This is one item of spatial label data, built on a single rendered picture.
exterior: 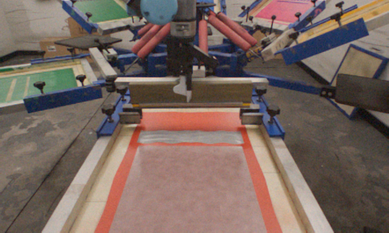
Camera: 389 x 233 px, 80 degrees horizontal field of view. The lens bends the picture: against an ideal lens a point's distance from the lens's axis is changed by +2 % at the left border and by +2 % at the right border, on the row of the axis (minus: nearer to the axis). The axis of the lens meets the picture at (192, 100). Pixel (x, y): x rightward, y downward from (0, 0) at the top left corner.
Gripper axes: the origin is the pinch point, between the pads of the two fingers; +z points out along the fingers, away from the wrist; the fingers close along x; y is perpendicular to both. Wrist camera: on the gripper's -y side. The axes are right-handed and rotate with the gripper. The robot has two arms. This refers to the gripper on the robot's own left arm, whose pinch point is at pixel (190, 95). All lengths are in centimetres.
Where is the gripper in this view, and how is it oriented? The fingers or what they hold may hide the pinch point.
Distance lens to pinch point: 77.7
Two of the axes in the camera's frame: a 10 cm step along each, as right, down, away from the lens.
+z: 0.0, 8.9, 4.6
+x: -0.1, 4.6, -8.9
